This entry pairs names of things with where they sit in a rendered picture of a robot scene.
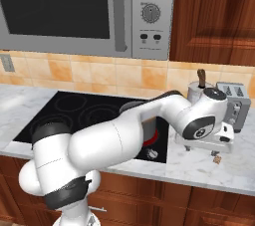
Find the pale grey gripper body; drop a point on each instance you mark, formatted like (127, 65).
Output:
(202, 145)

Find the silver toaster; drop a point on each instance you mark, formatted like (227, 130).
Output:
(237, 104)

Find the brown wooden wall cupboard door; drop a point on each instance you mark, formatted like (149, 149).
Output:
(214, 14)

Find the grey wall socket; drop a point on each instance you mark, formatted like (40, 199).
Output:
(7, 63)

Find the silver microwave oven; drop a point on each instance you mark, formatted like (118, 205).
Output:
(99, 11)

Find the black glass microwave door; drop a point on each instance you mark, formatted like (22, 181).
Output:
(56, 7)

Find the brown wooden base cupboard door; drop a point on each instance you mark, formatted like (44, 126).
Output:
(13, 186)

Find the brown wooden drawer front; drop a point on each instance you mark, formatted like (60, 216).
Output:
(222, 203)
(132, 186)

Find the black glass hob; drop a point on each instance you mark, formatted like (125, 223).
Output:
(66, 110)

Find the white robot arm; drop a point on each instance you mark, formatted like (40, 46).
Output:
(99, 140)

